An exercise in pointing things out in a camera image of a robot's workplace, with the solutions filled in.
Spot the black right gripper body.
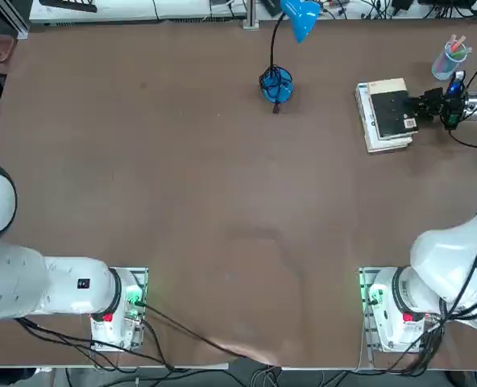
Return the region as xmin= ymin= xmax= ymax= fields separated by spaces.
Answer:
xmin=442 ymin=95 xmax=465 ymax=130

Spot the white and blue book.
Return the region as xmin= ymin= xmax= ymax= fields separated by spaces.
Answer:
xmin=355 ymin=80 xmax=415 ymax=155

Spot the clear plastic pen cup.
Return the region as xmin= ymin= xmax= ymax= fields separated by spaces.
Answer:
xmin=431 ymin=40 xmax=467 ymax=81

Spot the blue desk lamp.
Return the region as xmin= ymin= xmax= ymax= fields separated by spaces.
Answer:
xmin=259 ymin=0 xmax=320 ymax=105

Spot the white shelf board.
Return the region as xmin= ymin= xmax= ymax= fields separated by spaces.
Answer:
xmin=28 ymin=0 xmax=247 ymax=21

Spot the black ribbed bar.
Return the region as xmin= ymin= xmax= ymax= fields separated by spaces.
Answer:
xmin=39 ymin=0 xmax=98 ymax=13

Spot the black lamp power cable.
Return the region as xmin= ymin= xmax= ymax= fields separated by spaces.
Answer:
xmin=260 ymin=64 xmax=294 ymax=116

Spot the aluminium camera post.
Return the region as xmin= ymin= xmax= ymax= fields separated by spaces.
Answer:
xmin=244 ymin=0 xmax=259 ymax=29

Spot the long black power cable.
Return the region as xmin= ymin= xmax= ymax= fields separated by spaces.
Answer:
xmin=140 ymin=302 xmax=282 ymax=368

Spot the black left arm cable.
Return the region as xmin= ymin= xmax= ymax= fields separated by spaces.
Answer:
xmin=15 ymin=316 xmax=175 ymax=370

